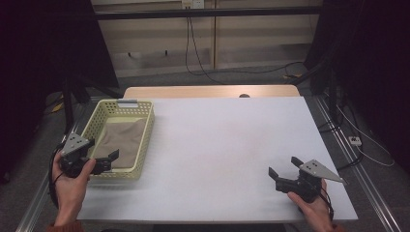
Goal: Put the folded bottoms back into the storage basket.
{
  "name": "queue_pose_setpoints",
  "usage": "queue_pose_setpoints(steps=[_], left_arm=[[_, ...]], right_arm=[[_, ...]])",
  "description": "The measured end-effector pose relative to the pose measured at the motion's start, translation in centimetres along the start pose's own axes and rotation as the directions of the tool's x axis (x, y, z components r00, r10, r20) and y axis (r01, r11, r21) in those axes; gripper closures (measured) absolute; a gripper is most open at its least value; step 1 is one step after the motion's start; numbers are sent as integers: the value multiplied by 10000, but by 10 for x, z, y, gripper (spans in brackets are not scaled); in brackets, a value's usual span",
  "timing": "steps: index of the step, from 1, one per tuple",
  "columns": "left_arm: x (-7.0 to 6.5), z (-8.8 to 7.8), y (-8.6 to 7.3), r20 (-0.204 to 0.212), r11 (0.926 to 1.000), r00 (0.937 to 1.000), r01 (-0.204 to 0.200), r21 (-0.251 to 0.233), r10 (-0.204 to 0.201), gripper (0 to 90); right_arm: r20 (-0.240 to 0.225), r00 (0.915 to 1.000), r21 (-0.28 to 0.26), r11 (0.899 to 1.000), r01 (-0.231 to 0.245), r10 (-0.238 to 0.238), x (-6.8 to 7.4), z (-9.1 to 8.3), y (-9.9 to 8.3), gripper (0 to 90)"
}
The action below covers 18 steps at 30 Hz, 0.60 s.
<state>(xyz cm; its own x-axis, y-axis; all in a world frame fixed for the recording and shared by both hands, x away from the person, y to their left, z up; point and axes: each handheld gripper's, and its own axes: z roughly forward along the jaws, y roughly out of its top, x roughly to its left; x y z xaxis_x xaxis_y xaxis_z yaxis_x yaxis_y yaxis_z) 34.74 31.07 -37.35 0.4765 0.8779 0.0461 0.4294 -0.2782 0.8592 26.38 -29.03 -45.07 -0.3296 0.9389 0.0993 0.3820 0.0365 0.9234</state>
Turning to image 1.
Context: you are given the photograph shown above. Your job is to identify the black horizontal bar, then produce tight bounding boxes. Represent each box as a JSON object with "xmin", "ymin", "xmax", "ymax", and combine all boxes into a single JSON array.
[{"xmin": 94, "ymin": 5, "xmax": 324, "ymax": 21}]

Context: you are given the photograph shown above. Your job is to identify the beige cloth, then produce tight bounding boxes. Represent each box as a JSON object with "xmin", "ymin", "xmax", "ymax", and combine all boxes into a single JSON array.
[{"xmin": 93, "ymin": 118, "xmax": 148, "ymax": 170}]

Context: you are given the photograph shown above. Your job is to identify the black cable along floor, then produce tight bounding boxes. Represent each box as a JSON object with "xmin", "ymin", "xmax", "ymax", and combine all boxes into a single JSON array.
[{"xmin": 188, "ymin": 16, "xmax": 306, "ymax": 75}]

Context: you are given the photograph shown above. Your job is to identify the metal floor rail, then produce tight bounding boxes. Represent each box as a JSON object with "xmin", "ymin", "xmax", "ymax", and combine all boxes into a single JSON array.
[
  {"xmin": 313, "ymin": 96, "xmax": 403, "ymax": 232},
  {"xmin": 15, "ymin": 101, "xmax": 89, "ymax": 232}
]

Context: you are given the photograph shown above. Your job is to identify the white floor cable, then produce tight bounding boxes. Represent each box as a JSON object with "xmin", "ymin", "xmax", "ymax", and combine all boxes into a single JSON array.
[{"xmin": 335, "ymin": 103, "xmax": 396, "ymax": 168}]

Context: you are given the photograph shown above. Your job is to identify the white table board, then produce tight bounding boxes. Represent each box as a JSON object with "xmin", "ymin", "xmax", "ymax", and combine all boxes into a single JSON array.
[{"xmin": 76, "ymin": 96, "xmax": 359, "ymax": 225}]

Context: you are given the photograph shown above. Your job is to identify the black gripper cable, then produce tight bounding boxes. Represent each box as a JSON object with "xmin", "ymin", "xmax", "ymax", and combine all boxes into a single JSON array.
[
  {"xmin": 47, "ymin": 144, "xmax": 66, "ymax": 209},
  {"xmin": 320, "ymin": 188, "xmax": 336, "ymax": 222}
]

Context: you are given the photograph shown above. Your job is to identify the person's left hand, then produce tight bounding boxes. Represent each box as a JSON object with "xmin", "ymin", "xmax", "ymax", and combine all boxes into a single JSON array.
[{"xmin": 51, "ymin": 151, "xmax": 98, "ymax": 227}]

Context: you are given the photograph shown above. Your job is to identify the black floor cable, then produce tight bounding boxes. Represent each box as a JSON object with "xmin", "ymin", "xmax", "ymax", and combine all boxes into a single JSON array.
[{"xmin": 317, "ymin": 105, "xmax": 366, "ymax": 172}]

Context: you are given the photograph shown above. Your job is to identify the wooden table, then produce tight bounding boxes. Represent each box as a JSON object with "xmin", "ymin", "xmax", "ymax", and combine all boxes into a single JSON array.
[{"xmin": 123, "ymin": 84, "xmax": 301, "ymax": 100}]

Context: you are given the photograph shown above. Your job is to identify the black hanging cable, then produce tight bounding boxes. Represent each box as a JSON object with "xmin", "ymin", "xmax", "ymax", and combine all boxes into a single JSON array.
[{"xmin": 184, "ymin": 16, "xmax": 226, "ymax": 86}]

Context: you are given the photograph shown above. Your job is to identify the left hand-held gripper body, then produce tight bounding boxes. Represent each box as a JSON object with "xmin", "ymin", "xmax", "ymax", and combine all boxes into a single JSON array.
[{"xmin": 58, "ymin": 131, "xmax": 113, "ymax": 179}]

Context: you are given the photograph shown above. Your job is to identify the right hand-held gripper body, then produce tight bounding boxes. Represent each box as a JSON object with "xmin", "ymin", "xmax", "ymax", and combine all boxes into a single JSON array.
[{"xmin": 275, "ymin": 159, "xmax": 345, "ymax": 205}]

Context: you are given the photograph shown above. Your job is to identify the person's right hand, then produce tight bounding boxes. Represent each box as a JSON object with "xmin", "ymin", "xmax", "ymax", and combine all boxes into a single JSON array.
[{"xmin": 286, "ymin": 179, "xmax": 336, "ymax": 232}]

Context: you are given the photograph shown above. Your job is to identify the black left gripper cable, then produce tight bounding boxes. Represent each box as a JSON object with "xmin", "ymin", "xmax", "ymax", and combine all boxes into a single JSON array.
[{"xmin": 47, "ymin": 144, "xmax": 66, "ymax": 209}]

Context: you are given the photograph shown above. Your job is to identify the black curtain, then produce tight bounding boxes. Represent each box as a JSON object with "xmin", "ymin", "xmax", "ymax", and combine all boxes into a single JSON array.
[
  {"xmin": 304, "ymin": 0, "xmax": 410, "ymax": 167},
  {"xmin": 0, "ymin": 0, "xmax": 121, "ymax": 183}
]

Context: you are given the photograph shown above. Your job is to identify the pale yellow plastic basket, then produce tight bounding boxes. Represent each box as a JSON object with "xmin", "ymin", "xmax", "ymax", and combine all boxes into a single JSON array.
[{"xmin": 79, "ymin": 99, "xmax": 156, "ymax": 181}]

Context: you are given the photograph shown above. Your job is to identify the yellow floor tape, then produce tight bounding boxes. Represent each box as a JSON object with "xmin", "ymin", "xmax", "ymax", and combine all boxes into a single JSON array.
[{"xmin": 50, "ymin": 101, "xmax": 65, "ymax": 114}]

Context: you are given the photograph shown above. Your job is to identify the white wall socket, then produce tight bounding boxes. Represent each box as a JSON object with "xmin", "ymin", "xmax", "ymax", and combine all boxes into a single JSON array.
[{"xmin": 181, "ymin": 0, "xmax": 206, "ymax": 10}]

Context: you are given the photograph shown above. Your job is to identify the black stand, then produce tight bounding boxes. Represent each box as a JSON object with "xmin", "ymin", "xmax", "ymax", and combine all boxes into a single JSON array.
[
  {"xmin": 61, "ymin": 74, "xmax": 124, "ymax": 135},
  {"xmin": 290, "ymin": 59, "xmax": 343, "ymax": 126}
]

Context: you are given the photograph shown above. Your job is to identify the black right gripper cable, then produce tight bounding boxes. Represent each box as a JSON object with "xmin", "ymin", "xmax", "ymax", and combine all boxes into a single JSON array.
[{"xmin": 320, "ymin": 188, "xmax": 336, "ymax": 222}]

